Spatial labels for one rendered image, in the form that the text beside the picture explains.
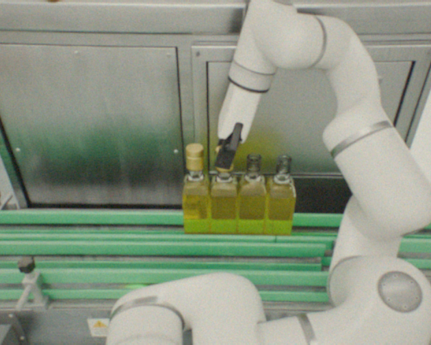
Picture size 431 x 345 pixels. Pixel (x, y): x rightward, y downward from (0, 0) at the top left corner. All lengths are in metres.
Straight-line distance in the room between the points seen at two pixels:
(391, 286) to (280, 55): 0.32
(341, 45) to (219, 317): 0.41
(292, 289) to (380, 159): 0.40
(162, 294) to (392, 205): 0.30
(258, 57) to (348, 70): 0.14
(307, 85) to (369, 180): 0.38
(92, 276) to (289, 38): 0.56
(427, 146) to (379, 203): 0.50
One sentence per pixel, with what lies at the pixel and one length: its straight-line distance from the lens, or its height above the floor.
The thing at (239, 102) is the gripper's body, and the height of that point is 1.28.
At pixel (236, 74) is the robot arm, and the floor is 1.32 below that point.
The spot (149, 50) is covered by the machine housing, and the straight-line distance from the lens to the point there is 0.86.
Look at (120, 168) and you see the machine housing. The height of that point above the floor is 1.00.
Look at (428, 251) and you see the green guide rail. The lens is 0.96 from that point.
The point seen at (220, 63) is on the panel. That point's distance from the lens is 0.82.
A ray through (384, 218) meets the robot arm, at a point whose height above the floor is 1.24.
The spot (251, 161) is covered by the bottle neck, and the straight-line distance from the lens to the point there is 0.76.
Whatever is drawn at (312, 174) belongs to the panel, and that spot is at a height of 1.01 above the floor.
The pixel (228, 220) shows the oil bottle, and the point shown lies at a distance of 0.82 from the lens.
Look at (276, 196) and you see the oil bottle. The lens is 0.79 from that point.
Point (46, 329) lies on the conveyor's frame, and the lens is 0.96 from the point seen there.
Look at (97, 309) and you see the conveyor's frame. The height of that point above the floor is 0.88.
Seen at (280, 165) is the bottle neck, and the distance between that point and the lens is 0.77.
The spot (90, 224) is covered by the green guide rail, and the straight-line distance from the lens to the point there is 0.97.
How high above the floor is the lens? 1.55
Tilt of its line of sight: 35 degrees down
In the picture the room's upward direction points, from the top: straight up
